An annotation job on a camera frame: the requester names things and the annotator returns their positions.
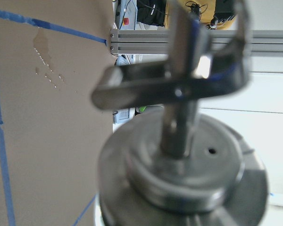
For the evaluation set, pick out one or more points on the aluminium frame post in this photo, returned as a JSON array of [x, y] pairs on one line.
[[154, 42]]

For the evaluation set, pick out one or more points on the glass sauce bottle metal spout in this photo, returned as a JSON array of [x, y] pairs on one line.
[[176, 166]]

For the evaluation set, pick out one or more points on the brown paper table cover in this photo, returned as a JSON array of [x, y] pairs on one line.
[[50, 133]]

